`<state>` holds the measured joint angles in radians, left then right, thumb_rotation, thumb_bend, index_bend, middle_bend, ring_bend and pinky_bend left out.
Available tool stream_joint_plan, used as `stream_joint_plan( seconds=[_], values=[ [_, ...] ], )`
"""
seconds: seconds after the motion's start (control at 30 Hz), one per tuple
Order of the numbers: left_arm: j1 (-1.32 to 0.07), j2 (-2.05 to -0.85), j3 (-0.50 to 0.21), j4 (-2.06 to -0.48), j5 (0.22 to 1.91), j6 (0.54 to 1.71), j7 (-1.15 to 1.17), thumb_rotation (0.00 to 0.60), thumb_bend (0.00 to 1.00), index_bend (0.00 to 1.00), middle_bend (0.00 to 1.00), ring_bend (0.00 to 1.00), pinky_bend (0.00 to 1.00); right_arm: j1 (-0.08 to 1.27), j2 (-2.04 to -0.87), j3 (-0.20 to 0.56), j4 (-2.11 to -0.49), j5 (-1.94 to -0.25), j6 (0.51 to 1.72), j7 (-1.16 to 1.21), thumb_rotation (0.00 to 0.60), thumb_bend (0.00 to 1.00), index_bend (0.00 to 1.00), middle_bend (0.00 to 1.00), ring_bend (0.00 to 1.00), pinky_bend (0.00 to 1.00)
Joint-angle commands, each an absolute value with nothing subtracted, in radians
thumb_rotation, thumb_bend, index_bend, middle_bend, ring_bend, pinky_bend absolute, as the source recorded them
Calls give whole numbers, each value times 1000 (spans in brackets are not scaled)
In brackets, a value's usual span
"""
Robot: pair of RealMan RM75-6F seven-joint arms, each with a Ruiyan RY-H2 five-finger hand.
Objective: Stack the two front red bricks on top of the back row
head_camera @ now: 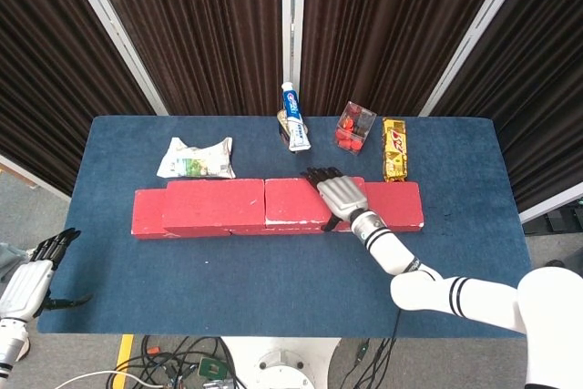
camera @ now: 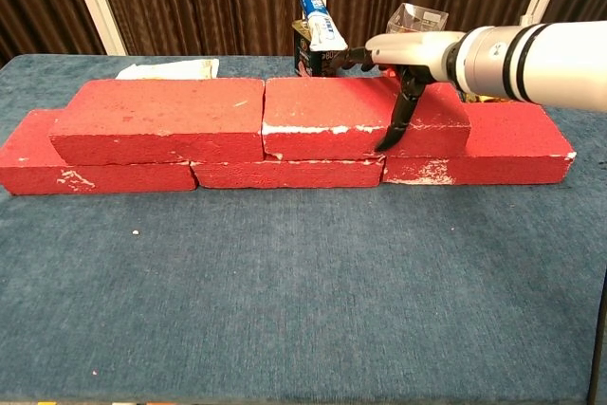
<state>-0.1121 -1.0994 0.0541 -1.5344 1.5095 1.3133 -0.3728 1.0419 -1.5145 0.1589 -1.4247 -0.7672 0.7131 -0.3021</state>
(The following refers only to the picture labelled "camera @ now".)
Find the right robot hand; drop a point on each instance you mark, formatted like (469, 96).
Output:
(412, 51)

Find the red brick with chipped edge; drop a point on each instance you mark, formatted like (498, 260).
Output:
(322, 101)

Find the red foam brick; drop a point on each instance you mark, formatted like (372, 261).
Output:
(156, 111)
(284, 175)
(512, 139)
(118, 179)

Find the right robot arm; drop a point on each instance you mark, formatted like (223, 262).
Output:
(545, 63)

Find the clear plastic box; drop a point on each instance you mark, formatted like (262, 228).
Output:
(417, 18)

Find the white blue toothpaste tube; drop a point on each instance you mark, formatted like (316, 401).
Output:
(322, 25)

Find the black tin can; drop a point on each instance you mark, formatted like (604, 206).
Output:
(306, 59)

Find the crumpled white snack bag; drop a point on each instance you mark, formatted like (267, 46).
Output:
(189, 68)

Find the blue table cloth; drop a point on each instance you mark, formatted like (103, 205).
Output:
(303, 305)

